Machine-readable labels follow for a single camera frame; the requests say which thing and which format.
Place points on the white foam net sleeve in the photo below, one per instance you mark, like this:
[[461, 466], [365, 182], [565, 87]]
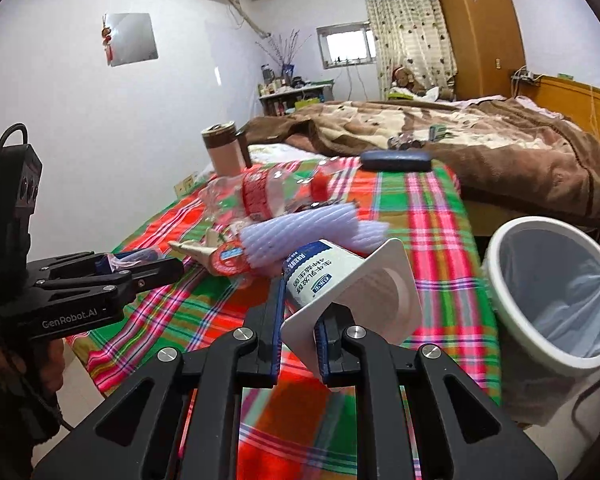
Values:
[[274, 240]]

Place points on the small green box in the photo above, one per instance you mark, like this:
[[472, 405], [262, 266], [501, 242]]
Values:
[[436, 132]]

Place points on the pink brown travel mug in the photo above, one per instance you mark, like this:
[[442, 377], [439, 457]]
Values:
[[227, 148]]

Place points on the left hand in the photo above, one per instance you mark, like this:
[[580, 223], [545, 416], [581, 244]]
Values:
[[49, 366]]

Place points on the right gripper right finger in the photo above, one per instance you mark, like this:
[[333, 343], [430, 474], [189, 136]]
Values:
[[418, 414]]

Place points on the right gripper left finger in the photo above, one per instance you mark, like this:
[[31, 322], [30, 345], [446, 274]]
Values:
[[177, 416]]

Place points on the white round trash bin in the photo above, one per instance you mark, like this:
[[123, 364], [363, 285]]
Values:
[[543, 278]]

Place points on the clear cola bottle red label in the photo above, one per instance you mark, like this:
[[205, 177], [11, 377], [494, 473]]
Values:
[[263, 194]]

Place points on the silver wall panel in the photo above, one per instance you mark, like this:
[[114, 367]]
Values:
[[128, 38]]

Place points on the white instant noodle cup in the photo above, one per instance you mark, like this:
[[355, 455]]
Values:
[[379, 290]]

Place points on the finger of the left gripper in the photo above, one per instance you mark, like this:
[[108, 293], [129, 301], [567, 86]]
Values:
[[74, 266], [96, 293]]

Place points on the wooden wardrobe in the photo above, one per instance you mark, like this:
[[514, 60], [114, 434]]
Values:
[[487, 45]]

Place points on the brown patterned blanket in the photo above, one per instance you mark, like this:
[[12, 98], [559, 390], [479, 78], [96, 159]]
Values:
[[505, 152]]

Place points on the vase with dry branches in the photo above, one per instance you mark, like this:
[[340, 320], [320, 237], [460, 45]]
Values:
[[282, 50]]

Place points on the wooden bed headboard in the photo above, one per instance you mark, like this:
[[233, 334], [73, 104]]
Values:
[[579, 102]]

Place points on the brown teddy bear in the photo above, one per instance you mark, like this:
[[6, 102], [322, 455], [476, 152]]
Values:
[[403, 78]]

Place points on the heart pattern curtain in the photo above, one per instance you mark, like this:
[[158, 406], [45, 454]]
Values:
[[411, 34]]

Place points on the cluttered side shelf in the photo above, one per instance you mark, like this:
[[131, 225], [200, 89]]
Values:
[[284, 101]]

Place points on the strawberry milk carton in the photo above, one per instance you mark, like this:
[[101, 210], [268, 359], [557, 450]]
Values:
[[216, 253]]

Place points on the dark blue glasses case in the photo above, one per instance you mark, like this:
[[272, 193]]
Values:
[[396, 161]]

